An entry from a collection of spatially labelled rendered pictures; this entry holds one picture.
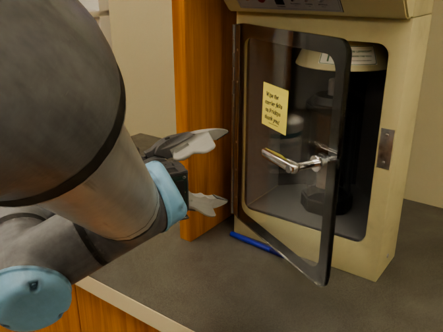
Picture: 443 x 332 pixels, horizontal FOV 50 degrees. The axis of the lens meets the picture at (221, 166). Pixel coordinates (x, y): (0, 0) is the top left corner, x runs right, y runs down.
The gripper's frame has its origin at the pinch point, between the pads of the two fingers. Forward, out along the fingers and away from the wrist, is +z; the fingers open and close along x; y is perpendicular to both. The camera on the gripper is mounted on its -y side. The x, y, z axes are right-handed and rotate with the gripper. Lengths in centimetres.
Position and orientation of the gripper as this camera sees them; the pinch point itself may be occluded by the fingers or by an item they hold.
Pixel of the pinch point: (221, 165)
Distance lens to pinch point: 72.1
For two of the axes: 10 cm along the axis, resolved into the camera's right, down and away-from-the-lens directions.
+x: 0.0, -9.3, -3.7
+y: 4.6, 3.3, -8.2
